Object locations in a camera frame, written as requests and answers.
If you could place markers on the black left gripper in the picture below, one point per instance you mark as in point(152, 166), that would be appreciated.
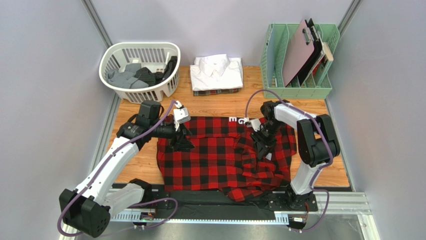
point(183, 143)

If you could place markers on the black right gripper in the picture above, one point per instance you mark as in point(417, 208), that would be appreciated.
point(263, 136)

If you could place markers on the red black plaid shirt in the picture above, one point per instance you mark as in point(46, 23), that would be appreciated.
point(224, 158)

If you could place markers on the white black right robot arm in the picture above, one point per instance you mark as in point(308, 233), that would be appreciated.
point(316, 141)

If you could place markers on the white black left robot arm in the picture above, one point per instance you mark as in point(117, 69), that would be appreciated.
point(106, 173)

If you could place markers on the folded tartan shirt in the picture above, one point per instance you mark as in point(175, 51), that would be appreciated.
point(215, 92)

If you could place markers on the black clipboard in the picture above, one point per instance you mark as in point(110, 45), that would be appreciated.
point(314, 55)

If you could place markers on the green file organizer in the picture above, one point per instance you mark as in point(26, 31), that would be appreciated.
point(272, 58)

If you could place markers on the black shirt in basket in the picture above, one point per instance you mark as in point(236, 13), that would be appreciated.
point(146, 78)

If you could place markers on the folded white shirt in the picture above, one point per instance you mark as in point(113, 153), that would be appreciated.
point(216, 72)

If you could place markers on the grey shirt in basket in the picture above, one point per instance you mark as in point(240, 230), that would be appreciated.
point(126, 79)

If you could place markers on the white laundry basket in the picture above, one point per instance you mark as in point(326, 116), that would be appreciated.
point(154, 56)

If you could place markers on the red book in organizer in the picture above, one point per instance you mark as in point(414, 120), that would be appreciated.
point(320, 64)

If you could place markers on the pink clipboard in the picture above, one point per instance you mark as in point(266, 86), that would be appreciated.
point(297, 52)

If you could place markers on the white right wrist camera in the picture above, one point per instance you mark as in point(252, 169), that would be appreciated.
point(255, 124)

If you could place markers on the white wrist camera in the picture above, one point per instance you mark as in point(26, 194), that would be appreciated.
point(181, 115)
point(255, 124)

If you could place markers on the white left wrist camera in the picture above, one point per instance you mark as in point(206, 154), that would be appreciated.
point(181, 115)

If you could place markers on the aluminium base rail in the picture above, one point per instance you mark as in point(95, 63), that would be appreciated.
point(337, 203)

